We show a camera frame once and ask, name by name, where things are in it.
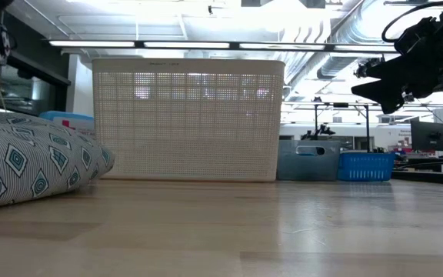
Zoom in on silver ventilation duct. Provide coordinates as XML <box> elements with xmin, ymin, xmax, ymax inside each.
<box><xmin>285</xmin><ymin>0</ymin><xmax>398</xmax><ymax>89</ymax></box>

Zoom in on blue first aid kit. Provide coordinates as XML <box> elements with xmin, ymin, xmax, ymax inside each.
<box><xmin>39</xmin><ymin>110</ymin><xmax>95</xmax><ymax>135</ymax></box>

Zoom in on distant black robot arms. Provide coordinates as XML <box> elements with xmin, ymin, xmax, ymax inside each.
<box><xmin>300</xmin><ymin>123</ymin><xmax>337</xmax><ymax>142</ymax></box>

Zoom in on clear grey plastic bin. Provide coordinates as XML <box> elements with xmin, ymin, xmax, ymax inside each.
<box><xmin>276</xmin><ymin>138</ymin><xmax>341</xmax><ymax>182</ymax></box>

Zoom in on small blue plastic basket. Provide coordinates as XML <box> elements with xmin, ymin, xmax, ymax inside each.
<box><xmin>338</xmin><ymin>152</ymin><xmax>395</xmax><ymax>182</ymax></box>

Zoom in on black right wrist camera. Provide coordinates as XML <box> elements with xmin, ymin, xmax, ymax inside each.
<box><xmin>393</xmin><ymin>16</ymin><xmax>438</xmax><ymax>55</ymax></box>

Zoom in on grey diamond-patterned pillow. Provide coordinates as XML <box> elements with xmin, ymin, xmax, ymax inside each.
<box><xmin>0</xmin><ymin>110</ymin><xmax>115</xmax><ymax>211</ymax></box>

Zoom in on black computer monitor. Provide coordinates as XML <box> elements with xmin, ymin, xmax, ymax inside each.
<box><xmin>410</xmin><ymin>120</ymin><xmax>443</xmax><ymax>152</ymax></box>

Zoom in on long ceiling light strip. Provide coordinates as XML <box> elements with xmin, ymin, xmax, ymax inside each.
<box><xmin>48</xmin><ymin>40</ymin><xmax>398</xmax><ymax>54</ymax></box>

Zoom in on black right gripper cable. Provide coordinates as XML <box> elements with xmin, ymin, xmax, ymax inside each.
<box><xmin>381</xmin><ymin>0</ymin><xmax>443</xmax><ymax>43</ymax></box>

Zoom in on white perforated plastic basket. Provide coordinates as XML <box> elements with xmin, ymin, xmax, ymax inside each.
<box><xmin>92</xmin><ymin>58</ymin><xmax>286</xmax><ymax>182</ymax></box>

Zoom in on distant black frame stand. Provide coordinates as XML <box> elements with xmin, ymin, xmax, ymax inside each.
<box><xmin>313</xmin><ymin>102</ymin><xmax>371</xmax><ymax>153</ymax></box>

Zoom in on black ceiling camera cluster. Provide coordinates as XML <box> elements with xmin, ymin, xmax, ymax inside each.
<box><xmin>354</xmin><ymin>56</ymin><xmax>386</xmax><ymax>79</ymax></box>

